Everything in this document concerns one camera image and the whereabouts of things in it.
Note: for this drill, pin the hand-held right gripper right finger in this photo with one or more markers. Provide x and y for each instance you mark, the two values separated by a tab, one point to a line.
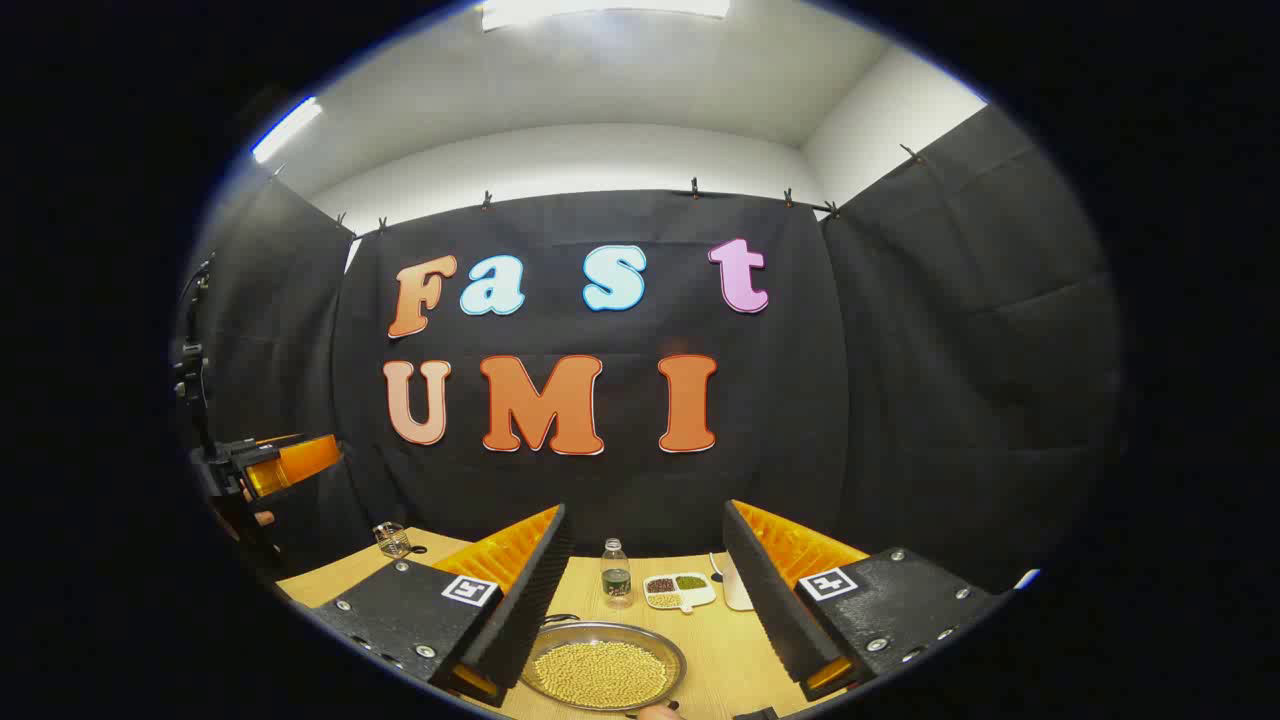
765	600

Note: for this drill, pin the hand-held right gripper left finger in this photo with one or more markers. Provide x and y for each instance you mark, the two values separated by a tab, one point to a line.
535	600

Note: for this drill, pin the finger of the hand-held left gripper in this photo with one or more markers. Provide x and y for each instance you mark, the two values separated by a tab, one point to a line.
300	460

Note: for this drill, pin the white toaster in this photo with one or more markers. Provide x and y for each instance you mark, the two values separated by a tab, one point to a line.
738	595

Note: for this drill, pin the clear plastic water bottle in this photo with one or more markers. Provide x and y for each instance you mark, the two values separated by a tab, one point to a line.
616	575

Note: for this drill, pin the white divided dish of beans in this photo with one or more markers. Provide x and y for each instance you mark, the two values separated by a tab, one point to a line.
680	598

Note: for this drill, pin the pile of yellow soybeans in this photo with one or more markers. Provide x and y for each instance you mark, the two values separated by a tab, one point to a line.
600	675

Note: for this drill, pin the ribbed glass cup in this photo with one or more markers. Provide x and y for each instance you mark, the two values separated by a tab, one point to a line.
392	540

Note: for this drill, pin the long ceiling light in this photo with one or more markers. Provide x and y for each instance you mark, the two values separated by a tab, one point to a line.
600	10
285	130

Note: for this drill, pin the row of black cloth clips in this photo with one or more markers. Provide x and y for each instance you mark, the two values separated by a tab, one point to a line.
694	187

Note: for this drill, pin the black camera stand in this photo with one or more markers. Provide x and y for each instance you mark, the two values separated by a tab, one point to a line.
196	380

